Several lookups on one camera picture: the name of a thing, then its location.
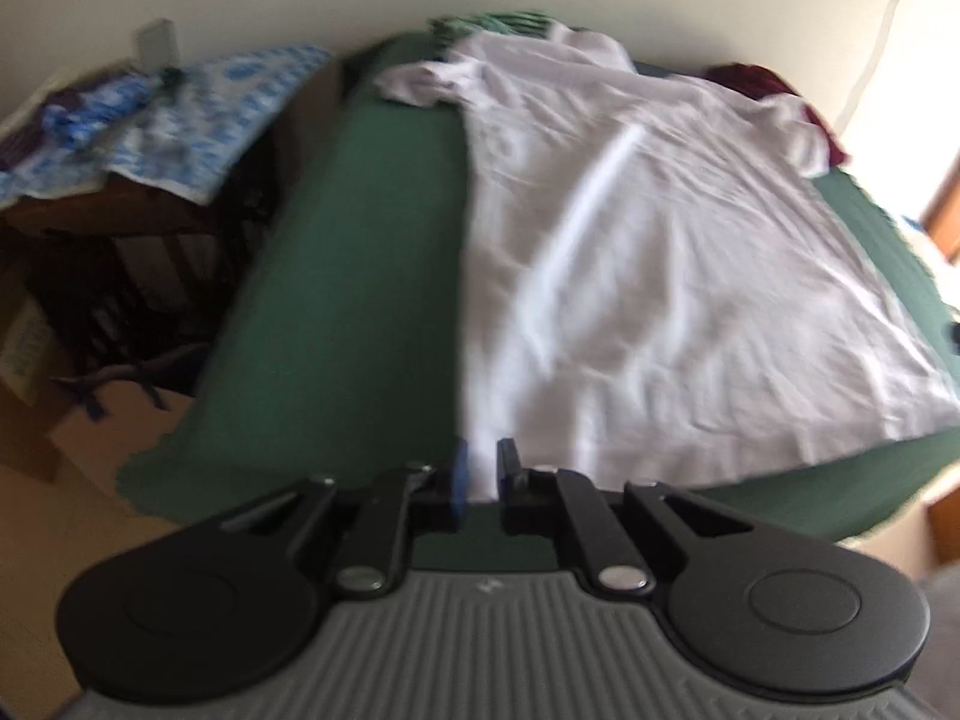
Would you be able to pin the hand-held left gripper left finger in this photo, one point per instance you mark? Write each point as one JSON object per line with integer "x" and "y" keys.
{"x": 459, "y": 480}

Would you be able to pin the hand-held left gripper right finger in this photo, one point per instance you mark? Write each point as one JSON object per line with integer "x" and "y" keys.
{"x": 510, "y": 480}

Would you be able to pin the white shirt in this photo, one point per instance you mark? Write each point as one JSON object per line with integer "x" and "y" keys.
{"x": 637, "y": 277}

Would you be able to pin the cardboard box with blue tape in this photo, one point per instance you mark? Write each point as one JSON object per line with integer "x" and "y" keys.
{"x": 112, "y": 450}

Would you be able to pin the blue floral towel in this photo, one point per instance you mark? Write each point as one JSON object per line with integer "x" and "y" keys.
{"x": 210, "y": 127}

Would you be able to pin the green striped shirt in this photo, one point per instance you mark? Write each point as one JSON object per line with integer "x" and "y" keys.
{"x": 510, "y": 21}

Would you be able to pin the dark red garment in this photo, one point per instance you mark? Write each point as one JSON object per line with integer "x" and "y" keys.
{"x": 750, "y": 79}

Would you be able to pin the dark green clip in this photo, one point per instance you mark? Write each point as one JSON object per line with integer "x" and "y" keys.
{"x": 172, "y": 79}

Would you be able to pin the blue floral cloth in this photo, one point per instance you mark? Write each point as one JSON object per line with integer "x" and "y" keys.
{"x": 82, "y": 116}

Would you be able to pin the silver metal tin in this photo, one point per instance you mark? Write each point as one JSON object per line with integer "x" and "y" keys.
{"x": 157, "y": 41}

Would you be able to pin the dark striped cloth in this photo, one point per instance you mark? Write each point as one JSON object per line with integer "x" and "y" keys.
{"x": 30, "y": 142}

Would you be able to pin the wooden door frame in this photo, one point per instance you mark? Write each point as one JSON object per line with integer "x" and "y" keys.
{"x": 943, "y": 217}

